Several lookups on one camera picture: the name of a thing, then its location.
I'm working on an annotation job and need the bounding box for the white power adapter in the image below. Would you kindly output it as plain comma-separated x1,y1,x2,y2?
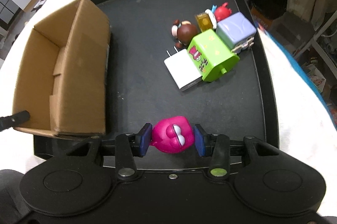
163,47,202,92

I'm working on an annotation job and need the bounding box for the black tray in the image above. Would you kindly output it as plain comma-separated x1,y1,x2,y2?
33,0,279,170

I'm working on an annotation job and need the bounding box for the green hexagonal box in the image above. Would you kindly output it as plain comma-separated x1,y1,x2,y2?
187,29,240,82

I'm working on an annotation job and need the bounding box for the red and blue small figurine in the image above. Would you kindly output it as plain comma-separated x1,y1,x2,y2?
195,2,232,32

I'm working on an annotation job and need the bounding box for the lavender cube toy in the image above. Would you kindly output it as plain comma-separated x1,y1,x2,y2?
216,12,257,54

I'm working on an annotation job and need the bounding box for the brown-haired small figurine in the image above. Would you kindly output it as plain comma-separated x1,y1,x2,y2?
171,20,198,49

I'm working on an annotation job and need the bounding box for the brown cardboard box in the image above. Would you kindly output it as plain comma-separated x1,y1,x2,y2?
13,0,110,138

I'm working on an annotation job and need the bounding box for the white tablecloth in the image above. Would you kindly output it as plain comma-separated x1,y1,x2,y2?
1,0,336,176

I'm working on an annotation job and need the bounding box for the pink toy figure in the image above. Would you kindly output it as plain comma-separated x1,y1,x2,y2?
150,116,195,154

